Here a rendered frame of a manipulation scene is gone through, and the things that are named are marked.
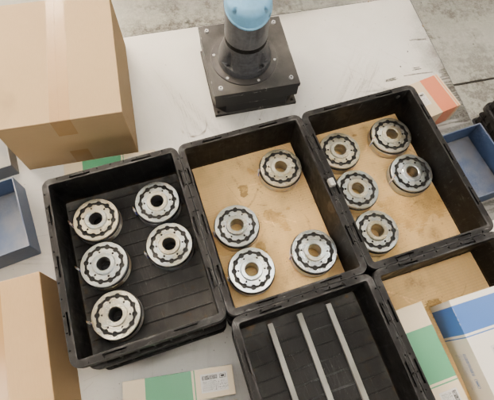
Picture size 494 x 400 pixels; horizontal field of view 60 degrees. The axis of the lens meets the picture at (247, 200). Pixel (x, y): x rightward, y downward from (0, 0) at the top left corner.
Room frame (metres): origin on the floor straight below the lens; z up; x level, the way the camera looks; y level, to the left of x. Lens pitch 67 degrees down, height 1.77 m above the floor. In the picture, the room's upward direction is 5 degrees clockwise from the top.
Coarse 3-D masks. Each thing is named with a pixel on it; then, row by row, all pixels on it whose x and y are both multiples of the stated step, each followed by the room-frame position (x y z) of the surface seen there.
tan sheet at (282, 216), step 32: (224, 160) 0.50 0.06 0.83; (256, 160) 0.51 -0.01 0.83; (224, 192) 0.42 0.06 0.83; (256, 192) 0.42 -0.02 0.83; (288, 192) 0.43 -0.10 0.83; (288, 224) 0.35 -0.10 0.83; (320, 224) 0.36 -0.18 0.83; (224, 256) 0.26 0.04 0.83; (288, 256) 0.27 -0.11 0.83; (288, 288) 0.20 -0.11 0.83
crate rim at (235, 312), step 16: (256, 128) 0.54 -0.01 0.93; (304, 128) 0.55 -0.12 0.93; (192, 144) 0.48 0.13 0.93; (320, 160) 0.47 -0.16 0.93; (192, 176) 0.40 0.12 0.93; (320, 176) 0.43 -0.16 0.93; (192, 192) 0.37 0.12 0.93; (336, 208) 0.36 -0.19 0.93; (208, 240) 0.26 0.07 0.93; (352, 240) 0.29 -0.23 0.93; (352, 272) 0.22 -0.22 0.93; (224, 288) 0.17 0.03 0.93; (304, 288) 0.18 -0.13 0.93; (224, 304) 0.14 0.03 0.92; (256, 304) 0.14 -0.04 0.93
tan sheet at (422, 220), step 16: (352, 128) 0.63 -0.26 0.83; (368, 128) 0.63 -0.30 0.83; (368, 144) 0.58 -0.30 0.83; (368, 160) 0.54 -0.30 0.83; (384, 160) 0.54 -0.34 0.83; (336, 176) 0.48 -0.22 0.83; (384, 176) 0.50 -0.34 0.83; (384, 192) 0.45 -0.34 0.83; (432, 192) 0.46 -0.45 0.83; (384, 208) 0.41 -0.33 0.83; (400, 208) 0.41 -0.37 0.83; (416, 208) 0.42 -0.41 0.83; (432, 208) 0.42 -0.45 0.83; (400, 224) 0.37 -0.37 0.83; (416, 224) 0.38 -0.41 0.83; (432, 224) 0.38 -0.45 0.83; (448, 224) 0.38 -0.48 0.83; (400, 240) 0.33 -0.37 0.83; (416, 240) 0.33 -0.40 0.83; (432, 240) 0.34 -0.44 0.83; (384, 256) 0.29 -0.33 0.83
